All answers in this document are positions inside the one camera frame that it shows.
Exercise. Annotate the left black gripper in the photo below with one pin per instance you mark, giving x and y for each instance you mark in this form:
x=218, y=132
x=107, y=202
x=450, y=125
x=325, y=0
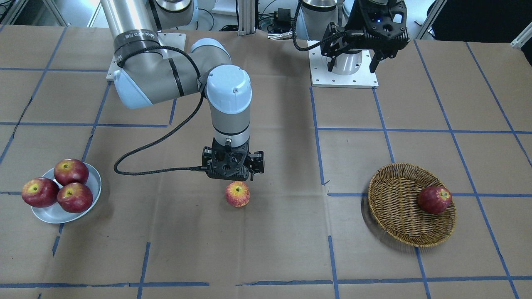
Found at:
x=357, y=17

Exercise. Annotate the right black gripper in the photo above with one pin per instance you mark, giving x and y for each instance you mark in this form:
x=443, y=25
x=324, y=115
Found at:
x=257, y=160

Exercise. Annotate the red yellow apple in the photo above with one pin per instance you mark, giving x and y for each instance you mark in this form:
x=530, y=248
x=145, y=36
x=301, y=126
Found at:
x=237, y=194

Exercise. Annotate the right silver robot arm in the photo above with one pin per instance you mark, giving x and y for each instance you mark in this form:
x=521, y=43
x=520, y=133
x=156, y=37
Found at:
x=150, y=73

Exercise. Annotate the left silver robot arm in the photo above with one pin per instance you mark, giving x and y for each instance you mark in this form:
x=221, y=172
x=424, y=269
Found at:
x=310, y=21

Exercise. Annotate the woven wicker basket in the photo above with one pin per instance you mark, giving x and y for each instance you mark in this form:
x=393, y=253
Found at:
x=392, y=197

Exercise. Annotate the red apple plate front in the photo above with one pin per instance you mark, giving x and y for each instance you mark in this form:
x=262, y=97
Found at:
x=75, y=198

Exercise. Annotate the red apple plate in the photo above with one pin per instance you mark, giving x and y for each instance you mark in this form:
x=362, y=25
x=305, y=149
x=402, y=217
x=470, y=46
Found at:
x=40, y=192
x=70, y=170
x=75, y=198

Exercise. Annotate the red apple plate back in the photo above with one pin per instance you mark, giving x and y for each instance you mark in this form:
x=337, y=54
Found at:
x=70, y=170
x=40, y=192

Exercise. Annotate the dark red apple in basket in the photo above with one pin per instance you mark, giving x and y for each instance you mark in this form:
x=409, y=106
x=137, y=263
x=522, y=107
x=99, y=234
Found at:
x=434, y=199

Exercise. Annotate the light blue plate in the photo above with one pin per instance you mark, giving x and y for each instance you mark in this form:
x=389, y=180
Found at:
x=55, y=214

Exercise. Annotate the black power adapter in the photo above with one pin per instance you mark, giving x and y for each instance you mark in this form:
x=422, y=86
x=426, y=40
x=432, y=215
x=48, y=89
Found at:
x=282, y=17

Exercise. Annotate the aluminium frame post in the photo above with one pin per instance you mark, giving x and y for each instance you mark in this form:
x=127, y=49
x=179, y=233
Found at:
x=246, y=16

